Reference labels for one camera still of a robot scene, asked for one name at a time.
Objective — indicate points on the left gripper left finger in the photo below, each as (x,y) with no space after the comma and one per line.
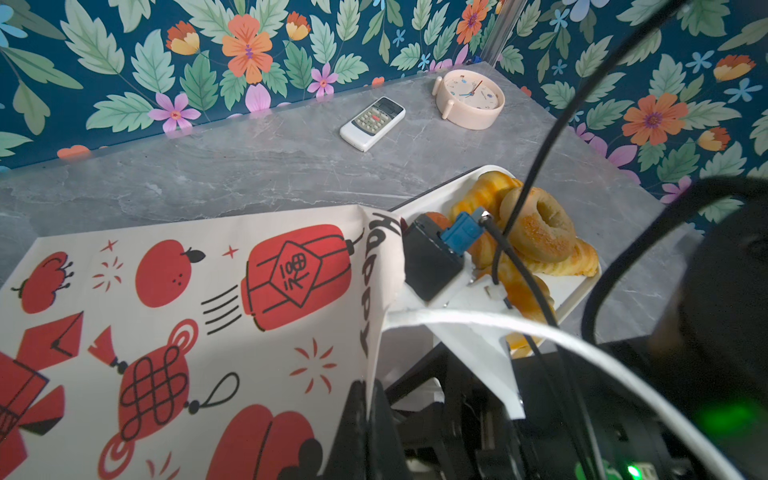
(348,455)

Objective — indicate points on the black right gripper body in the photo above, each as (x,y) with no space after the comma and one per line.
(577,424)

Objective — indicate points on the long twisted fake bread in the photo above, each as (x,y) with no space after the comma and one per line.
(583,260)

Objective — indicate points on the orange-brown fake pastry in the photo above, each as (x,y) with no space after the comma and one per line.
(442,221)

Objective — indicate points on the white rectangular tray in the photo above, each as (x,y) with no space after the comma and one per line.
(566,291)

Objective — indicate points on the pink round alarm clock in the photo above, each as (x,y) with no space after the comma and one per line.
(468,99)

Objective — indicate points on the yellow fake croissant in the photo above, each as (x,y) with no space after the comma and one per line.
(487,192)

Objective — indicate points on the white and red paper bag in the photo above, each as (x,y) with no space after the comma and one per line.
(211,349)

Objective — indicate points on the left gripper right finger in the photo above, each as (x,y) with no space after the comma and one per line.
(385,453)

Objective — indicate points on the yellow ring fake bread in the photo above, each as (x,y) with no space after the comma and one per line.
(521,297)

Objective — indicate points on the white remote control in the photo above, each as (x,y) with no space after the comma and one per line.
(369,126)

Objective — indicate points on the brown sesame fake bagel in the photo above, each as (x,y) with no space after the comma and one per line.
(543,231)

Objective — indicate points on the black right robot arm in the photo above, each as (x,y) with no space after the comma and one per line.
(709,351)

